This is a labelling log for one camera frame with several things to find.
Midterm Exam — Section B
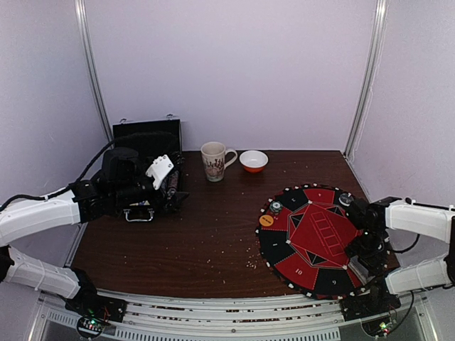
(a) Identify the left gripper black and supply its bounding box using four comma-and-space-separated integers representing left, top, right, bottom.
111, 156, 188, 215

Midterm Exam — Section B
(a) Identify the black dealer button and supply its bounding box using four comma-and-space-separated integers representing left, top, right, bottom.
338, 193, 354, 207

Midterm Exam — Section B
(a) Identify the orange big blind button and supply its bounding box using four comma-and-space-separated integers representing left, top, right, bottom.
259, 215, 274, 227

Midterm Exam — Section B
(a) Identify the stack of poker chips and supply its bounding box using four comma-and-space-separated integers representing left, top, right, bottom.
269, 200, 283, 215

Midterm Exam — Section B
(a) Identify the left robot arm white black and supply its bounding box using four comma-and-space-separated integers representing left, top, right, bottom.
1, 131, 188, 323

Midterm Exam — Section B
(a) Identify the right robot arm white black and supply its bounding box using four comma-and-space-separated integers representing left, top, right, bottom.
340, 195, 454, 320

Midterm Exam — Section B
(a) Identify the white floral ceramic mug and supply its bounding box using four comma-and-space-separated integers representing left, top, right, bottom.
200, 141, 238, 183

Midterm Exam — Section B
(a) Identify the red black poker mat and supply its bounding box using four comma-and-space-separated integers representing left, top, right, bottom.
255, 183, 368, 299

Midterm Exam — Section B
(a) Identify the black poker chip case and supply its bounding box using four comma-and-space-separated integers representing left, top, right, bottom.
113, 119, 185, 222

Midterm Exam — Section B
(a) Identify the orange white ceramic bowl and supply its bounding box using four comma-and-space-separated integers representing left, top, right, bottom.
240, 150, 269, 173

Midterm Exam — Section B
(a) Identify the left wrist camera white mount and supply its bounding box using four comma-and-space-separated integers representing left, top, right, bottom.
145, 154, 174, 190

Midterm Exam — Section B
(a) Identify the aluminium front rail base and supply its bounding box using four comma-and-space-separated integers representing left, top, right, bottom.
30, 278, 440, 341

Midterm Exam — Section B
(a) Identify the left aluminium frame post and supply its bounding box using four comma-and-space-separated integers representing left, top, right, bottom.
75, 0, 114, 142

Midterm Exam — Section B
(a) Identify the aluminium frame post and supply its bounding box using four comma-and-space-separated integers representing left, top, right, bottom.
75, 0, 114, 142
344, 0, 389, 162

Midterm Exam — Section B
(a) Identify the right aluminium frame post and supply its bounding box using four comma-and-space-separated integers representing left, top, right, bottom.
344, 0, 389, 162

